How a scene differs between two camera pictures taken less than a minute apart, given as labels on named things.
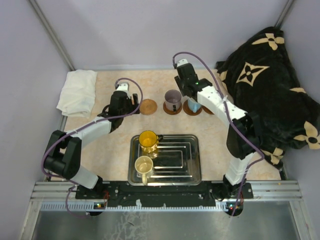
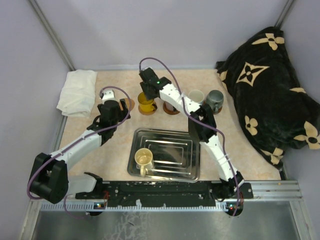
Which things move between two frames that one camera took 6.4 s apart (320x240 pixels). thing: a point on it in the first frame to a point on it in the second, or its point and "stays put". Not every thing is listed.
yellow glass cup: x=149 y=140 to x=146 y=107
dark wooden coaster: x=171 y=112 stays put
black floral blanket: x=260 y=78 stays put
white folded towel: x=78 y=95 stays put
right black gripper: x=179 y=84 to x=148 y=96
